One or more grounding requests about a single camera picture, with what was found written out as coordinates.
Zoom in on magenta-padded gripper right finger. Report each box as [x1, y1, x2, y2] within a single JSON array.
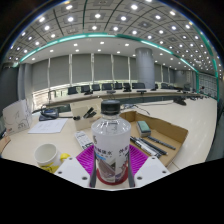
[[126, 143, 172, 189]]

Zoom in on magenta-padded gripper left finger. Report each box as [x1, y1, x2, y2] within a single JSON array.
[[53, 143, 98, 189]]

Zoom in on clear labelled water bottle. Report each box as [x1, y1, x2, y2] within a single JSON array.
[[90, 99, 132, 185]]

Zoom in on black marker pen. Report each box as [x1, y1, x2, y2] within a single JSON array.
[[146, 134, 177, 151], [137, 136, 169, 156]]

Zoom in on white remote control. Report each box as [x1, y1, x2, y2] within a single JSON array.
[[74, 130, 94, 151]]

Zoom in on flat round red coaster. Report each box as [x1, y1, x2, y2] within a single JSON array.
[[96, 169, 130, 186]]

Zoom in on green board eraser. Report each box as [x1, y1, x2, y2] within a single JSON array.
[[136, 120, 152, 138]]

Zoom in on small open white box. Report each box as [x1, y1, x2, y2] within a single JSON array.
[[69, 98, 104, 132]]

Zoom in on white and yellow mug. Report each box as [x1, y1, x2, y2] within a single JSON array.
[[33, 143, 72, 174]]

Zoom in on open red-labelled cardboard box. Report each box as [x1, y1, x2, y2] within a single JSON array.
[[119, 110, 190, 168]]

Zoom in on white paper sheet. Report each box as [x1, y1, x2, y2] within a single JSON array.
[[27, 117, 70, 135]]

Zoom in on black desk phone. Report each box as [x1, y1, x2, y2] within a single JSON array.
[[38, 108, 60, 122]]

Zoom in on long curved conference desk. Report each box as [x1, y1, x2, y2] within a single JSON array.
[[44, 88, 204, 108]]

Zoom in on row of black office chairs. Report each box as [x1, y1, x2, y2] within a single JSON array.
[[66, 81, 188, 96]]

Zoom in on large white printed carton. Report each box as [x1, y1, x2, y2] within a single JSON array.
[[2, 98, 33, 136]]

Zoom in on round ceiling lights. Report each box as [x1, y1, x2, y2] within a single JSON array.
[[6, 0, 221, 78]]

